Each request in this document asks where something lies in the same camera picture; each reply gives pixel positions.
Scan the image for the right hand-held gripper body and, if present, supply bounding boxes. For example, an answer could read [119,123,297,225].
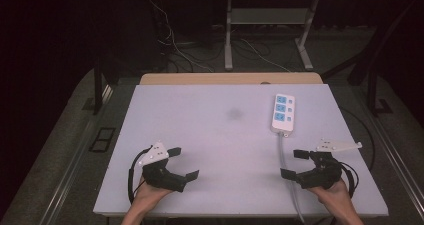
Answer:
[294,138,363,190]

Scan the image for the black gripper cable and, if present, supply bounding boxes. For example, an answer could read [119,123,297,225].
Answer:
[127,146,153,205]
[339,161,360,198]

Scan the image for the black stand post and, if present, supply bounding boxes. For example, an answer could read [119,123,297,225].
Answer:
[366,63,394,117]
[92,56,104,116]

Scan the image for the person's left hand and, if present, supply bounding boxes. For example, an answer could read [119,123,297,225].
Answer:
[132,176,175,213]

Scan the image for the white floor cable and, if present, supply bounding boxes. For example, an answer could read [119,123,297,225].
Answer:
[147,0,214,73]

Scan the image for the person's right hand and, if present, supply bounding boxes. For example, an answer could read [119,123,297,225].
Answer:
[306,178,355,213]

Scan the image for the wooden table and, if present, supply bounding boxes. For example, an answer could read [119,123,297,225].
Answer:
[139,72,324,86]

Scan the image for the black rectangular floor frame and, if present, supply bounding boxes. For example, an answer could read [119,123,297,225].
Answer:
[88,127,117,153]

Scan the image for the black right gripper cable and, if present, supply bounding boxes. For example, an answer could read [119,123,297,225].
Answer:
[339,161,360,198]

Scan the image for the grey metal stand frame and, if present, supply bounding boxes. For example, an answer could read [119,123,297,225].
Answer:
[224,0,321,72]

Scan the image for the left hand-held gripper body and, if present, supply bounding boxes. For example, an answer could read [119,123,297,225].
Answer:
[137,140,188,194]

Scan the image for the grey power strip cable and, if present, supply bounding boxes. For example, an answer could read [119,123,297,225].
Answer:
[277,132,306,225]

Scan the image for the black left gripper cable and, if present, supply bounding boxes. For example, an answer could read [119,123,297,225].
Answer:
[127,146,153,205]

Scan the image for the thin black cable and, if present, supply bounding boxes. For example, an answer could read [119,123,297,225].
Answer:
[339,107,377,173]

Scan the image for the metal floor rail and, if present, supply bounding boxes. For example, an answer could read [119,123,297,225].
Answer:
[361,86,424,216]
[39,84,114,225]

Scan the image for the white power strip blue sockets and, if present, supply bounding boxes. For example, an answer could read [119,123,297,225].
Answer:
[270,93,297,138]

